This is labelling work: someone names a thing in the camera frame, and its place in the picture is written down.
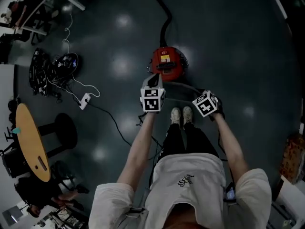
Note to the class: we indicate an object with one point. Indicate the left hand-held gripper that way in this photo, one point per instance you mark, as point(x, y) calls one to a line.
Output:
point(152, 101)

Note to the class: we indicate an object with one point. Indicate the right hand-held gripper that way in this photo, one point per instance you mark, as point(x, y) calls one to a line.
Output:
point(206, 105)

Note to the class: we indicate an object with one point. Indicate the person's right forearm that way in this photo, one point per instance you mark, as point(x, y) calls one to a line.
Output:
point(230, 147)

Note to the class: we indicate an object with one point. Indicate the person's left forearm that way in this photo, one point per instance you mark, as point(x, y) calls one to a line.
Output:
point(140, 147)

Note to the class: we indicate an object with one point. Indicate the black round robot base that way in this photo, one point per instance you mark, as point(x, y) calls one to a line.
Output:
point(65, 65)

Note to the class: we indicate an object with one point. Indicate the person's right white shoe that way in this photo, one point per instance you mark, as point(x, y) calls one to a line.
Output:
point(187, 114)

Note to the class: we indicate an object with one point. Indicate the person's white shoe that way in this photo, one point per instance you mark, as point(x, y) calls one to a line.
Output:
point(187, 114)
point(175, 116)

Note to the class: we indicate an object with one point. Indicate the red vacuum cleaner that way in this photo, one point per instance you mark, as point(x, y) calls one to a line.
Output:
point(166, 56)

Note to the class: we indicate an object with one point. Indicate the person's left white shoe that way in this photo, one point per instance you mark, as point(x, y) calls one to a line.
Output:
point(175, 116)

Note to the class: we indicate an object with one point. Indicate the person's black trousers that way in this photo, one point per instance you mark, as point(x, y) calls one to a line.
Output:
point(176, 139)

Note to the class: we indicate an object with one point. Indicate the white power strip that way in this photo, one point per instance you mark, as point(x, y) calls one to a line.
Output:
point(84, 101)

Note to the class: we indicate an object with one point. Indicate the black phone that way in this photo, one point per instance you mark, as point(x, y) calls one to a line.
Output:
point(230, 193)

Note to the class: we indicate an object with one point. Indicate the black round table base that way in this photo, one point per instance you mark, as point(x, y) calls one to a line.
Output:
point(65, 130)

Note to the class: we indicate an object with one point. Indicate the orange patterned box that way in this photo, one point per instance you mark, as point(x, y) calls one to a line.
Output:
point(293, 156)

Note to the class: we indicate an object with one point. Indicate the white desk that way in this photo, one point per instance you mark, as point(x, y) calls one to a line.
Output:
point(74, 3)

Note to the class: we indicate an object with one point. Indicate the pile of black equipment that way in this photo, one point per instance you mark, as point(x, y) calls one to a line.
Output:
point(38, 75)

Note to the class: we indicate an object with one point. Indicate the black office chair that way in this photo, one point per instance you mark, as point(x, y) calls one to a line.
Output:
point(43, 25)

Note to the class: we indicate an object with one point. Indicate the round wooden table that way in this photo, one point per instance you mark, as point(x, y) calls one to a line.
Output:
point(29, 139)

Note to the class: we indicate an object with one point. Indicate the small teal object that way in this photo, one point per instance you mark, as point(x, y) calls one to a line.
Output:
point(16, 130)

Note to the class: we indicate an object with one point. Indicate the grey laptop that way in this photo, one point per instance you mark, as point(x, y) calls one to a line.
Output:
point(12, 215)

